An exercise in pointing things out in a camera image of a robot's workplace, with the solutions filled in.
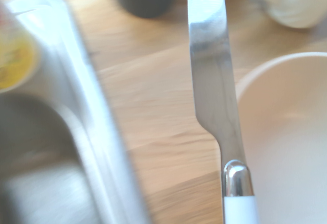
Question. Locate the stainless steel sink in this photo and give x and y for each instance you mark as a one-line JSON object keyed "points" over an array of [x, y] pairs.
{"points": [[76, 132]]}

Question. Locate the yellow sponge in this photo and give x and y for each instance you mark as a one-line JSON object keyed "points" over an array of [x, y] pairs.
{"points": [[12, 55]]}

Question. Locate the white ceramic cup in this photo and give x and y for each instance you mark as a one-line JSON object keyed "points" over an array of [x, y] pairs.
{"points": [[293, 1]]}

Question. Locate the cream round bowl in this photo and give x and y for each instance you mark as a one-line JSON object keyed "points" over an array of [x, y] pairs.
{"points": [[286, 132]]}

